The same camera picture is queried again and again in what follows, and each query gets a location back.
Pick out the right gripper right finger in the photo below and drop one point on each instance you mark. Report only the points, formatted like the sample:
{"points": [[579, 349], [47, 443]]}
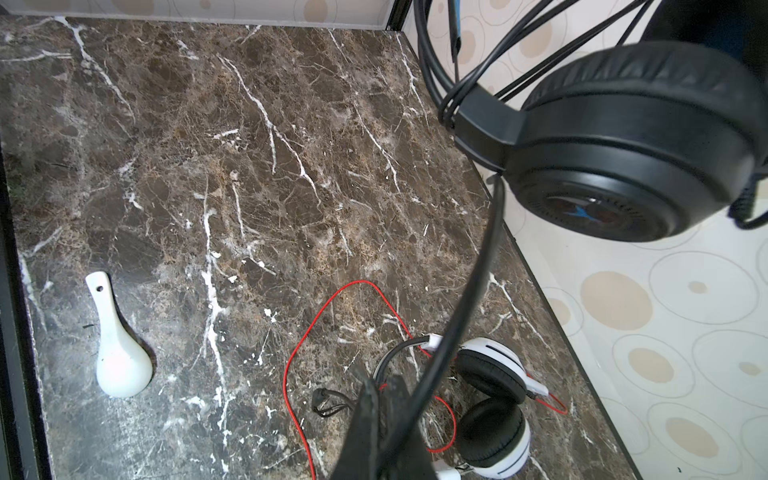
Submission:
{"points": [[413, 462]]}

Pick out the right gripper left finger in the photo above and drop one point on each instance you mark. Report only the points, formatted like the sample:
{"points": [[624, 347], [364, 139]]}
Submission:
{"points": [[358, 457]]}

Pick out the black blue headphones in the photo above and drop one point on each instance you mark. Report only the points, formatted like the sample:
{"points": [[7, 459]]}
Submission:
{"points": [[633, 143]]}

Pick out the white black headphones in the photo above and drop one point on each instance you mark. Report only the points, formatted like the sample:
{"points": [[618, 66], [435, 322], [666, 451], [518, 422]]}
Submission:
{"points": [[493, 438]]}

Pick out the white ceramic spoon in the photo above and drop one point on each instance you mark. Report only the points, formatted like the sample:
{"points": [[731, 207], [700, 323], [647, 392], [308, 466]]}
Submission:
{"points": [[123, 366]]}

